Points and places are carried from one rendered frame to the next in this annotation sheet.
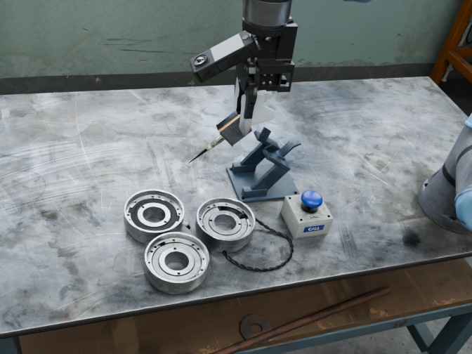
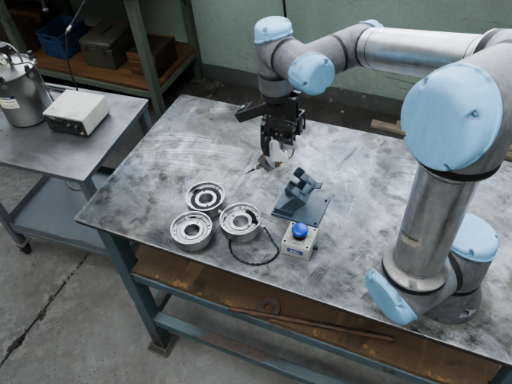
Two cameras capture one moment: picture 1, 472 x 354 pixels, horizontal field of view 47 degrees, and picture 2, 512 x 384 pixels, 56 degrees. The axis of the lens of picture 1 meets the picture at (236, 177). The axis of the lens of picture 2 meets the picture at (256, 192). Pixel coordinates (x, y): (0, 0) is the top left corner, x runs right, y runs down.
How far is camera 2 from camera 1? 0.73 m
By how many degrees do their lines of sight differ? 38
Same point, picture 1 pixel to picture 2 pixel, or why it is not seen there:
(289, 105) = (384, 158)
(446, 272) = (467, 357)
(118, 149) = (232, 152)
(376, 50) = not seen: outside the picture
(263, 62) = (273, 119)
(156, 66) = not seen: hidden behind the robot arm
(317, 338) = (310, 340)
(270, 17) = (266, 89)
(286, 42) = (289, 109)
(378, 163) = not seen: hidden behind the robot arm
